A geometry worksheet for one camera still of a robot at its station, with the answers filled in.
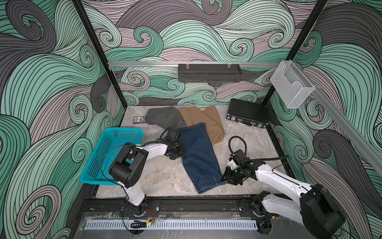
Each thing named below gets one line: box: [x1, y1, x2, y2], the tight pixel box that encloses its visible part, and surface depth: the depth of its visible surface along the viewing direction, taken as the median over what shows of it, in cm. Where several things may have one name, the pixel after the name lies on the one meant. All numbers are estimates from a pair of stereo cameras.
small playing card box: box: [132, 116, 146, 124], surface depth 112 cm
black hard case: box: [226, 98, 269, 129], surface depth 109 cm
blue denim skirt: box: [177, 122, 226, 195], surface depth 90 cm
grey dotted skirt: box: [145, 106, 188, 129], surface depth 109 cm
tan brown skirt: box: [178, 105, 225, 146], surface depth 109 cm
